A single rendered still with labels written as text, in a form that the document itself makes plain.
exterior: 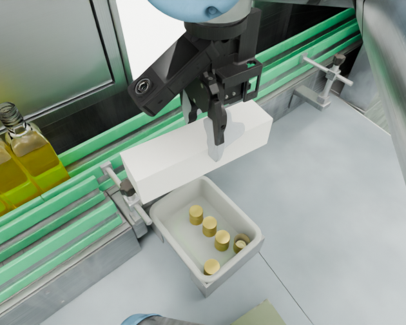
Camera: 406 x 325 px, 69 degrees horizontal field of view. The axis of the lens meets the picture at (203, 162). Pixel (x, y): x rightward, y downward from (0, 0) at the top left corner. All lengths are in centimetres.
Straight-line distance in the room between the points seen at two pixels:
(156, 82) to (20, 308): 49
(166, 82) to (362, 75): 87
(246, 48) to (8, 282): 53
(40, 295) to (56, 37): 48
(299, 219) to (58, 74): 66
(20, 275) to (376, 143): 99
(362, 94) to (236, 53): 81
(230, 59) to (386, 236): 65
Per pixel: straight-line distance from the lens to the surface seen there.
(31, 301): 68
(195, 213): 72
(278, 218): 81
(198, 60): 35
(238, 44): 38
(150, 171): 42
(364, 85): 114
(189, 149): 44
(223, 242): 68
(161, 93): 35
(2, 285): 63
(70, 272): 66
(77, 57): 69
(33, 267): 63
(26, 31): 65
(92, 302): 75
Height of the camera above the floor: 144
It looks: 52 degrees down
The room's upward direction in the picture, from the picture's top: straight up
